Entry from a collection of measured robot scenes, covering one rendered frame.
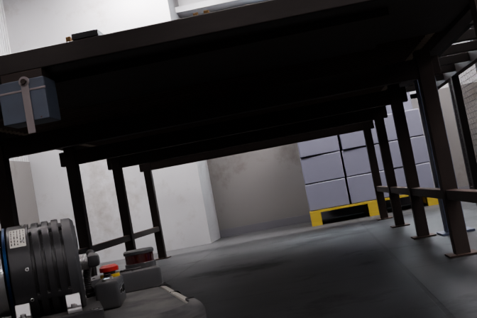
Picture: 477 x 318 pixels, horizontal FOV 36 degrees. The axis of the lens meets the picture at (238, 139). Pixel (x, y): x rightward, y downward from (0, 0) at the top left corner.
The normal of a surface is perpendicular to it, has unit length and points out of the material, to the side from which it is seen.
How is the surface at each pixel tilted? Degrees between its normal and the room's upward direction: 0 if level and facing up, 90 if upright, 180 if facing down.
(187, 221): 90
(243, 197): 90
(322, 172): 90
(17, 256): 68
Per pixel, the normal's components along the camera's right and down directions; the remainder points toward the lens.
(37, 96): -0.09, -0.06
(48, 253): 0.14, -0.48
